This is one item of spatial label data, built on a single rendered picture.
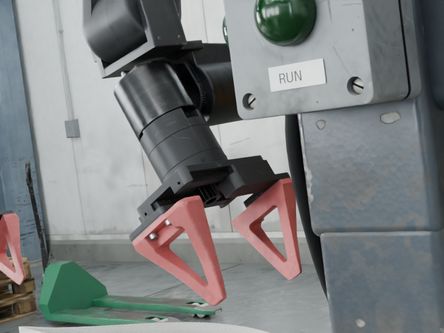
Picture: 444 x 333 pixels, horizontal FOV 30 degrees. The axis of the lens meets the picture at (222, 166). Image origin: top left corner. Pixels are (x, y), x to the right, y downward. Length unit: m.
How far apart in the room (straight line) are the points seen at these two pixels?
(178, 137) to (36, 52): 8.41
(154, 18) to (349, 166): 0.31
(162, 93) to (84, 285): 5.51
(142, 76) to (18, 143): 8.31
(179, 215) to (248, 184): 0.08
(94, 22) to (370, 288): 0.38
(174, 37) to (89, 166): 7.87
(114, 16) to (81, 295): 5.47
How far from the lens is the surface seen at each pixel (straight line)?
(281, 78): 0.38
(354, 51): 0.36
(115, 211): 8.34
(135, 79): 0.68
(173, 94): 0.68
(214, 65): 0.73
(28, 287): 6.48
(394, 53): 0.37
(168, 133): 0.66
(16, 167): 8.94
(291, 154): 0.46
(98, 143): 8.39
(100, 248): 8.55
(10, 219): 0.99
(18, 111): 9.02
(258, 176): 0.67
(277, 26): 0.36
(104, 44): 0.71
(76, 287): 6.11
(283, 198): 0.69
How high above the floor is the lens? 1.24
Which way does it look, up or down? 3 degrees down
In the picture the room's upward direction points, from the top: 7 degrees counter-clockwise
